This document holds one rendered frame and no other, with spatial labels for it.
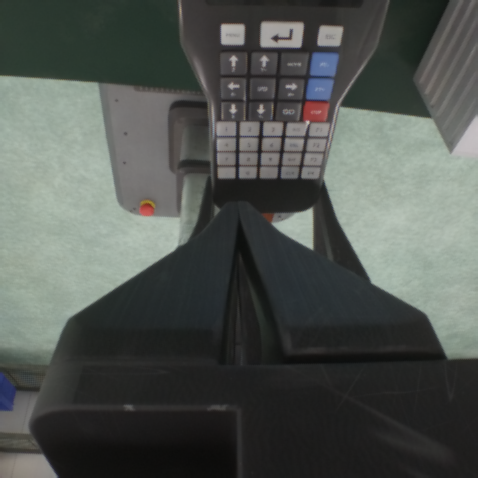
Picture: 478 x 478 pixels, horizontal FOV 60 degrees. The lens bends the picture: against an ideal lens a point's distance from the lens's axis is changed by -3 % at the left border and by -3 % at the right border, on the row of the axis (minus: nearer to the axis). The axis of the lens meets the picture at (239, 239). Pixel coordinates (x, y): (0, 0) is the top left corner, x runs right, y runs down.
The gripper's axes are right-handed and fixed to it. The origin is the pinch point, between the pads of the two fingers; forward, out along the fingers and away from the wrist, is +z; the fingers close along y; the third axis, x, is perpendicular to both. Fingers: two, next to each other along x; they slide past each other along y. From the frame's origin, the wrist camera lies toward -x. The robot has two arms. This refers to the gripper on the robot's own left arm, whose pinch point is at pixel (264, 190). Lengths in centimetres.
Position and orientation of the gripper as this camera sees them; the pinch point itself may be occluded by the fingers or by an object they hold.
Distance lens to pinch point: 27.5
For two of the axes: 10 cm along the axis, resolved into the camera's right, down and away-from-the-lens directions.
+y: -10.0, 0.0, -0.2
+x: -0.2, 1.3, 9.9
